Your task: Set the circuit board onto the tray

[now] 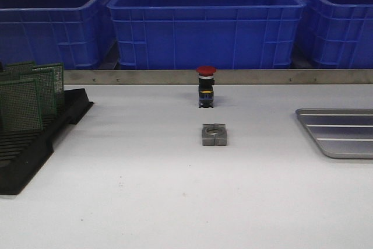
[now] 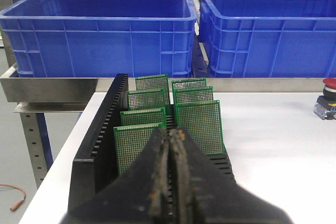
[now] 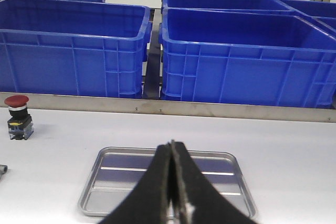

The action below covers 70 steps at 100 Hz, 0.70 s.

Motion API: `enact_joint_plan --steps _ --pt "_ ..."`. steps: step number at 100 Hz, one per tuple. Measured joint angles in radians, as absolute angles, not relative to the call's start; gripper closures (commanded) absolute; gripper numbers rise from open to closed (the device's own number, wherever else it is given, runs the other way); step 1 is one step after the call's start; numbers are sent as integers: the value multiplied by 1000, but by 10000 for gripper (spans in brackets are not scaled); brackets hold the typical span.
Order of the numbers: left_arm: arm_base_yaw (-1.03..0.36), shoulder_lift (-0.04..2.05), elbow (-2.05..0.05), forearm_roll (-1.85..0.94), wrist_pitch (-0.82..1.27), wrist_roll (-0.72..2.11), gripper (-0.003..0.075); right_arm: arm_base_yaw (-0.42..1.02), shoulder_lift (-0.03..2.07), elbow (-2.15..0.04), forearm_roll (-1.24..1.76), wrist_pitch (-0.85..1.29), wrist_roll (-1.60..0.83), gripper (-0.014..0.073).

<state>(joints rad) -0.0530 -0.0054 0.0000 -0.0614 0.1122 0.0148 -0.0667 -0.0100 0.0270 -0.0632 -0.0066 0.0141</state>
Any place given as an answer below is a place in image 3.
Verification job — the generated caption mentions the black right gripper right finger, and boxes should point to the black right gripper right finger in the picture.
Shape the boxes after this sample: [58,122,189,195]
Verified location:
[172,142,256,223]

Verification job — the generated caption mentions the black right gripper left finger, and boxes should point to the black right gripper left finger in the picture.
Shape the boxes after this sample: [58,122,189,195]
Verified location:
[100,144,171,223]

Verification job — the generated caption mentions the silver metal tray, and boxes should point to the silver metal tray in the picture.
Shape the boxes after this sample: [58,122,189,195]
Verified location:
[79,147,256,218]

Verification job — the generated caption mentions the grey metal clamp block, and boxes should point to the grey metal clamp block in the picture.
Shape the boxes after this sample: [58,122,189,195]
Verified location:
[0,165,8,179]

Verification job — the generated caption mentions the red emergency stop button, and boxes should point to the red emergency stop button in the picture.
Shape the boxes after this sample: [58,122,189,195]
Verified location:
[4,95,34,140]

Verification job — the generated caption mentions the blue plastic crate right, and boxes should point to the blue plastic crate right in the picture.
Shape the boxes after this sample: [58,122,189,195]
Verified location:
[159,9,335,108]

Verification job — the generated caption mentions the blue plastic crate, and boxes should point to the blue plastic crate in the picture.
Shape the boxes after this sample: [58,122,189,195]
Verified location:
[159,9,335,108]
[1,0,152,98]

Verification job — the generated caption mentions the blue plastic crate centre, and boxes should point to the blue plastic crate centre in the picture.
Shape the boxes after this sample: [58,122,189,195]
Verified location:
[1,0,152,98]

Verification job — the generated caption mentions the blue crate behind right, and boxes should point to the blue crate behind right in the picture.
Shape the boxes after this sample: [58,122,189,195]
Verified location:
[161,0,293,14]

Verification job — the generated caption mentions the steel table edge rail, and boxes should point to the steel table edge rail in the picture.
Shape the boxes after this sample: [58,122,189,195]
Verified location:
[0,91,336,123]

